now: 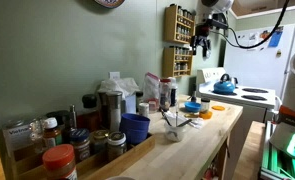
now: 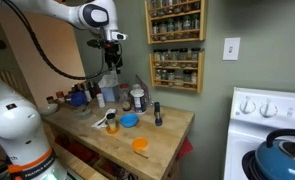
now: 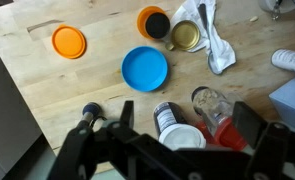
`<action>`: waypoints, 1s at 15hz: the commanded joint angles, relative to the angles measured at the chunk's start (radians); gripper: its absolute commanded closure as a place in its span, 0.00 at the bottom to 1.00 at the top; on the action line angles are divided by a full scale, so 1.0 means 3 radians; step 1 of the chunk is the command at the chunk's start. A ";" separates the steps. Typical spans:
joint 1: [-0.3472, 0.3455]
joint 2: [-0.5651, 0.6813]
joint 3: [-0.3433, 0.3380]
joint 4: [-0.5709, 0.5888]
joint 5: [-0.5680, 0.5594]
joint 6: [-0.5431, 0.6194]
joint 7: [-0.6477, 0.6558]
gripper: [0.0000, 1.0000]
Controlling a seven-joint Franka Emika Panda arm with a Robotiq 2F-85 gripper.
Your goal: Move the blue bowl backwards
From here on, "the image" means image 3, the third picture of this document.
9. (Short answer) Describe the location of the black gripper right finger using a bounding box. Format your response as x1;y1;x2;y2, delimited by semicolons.
232;101;267;149

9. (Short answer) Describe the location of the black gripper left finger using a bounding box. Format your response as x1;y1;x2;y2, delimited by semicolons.
120;101;134;128

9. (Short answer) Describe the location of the blue plastic bowl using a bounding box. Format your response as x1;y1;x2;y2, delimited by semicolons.
121;46;168;92

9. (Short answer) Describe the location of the blue tipped metal utensil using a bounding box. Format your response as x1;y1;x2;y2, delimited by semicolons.
77;102;101;128

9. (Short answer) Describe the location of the red capped spice jar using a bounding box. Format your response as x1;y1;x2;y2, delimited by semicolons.
191;86;247;151

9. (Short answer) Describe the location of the white capped spice jar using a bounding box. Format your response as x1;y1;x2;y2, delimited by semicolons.
153;102;206;150

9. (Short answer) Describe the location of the light blue box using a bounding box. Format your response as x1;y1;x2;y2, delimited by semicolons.
269;78;295;128

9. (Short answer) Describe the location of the white crumpled cloth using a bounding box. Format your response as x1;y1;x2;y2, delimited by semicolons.
170;0;236;75

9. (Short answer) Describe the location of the white labelled bottle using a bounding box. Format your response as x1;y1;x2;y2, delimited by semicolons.
271;49;295;72

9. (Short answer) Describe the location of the orange plastic lid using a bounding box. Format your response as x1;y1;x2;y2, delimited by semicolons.
51;24;86;59

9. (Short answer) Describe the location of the orange cup with black lid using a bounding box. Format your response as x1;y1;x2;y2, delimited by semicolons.
136;6;170;40

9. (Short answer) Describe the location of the gold metal measuring cup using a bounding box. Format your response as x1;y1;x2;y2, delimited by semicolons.
165;20;201;51

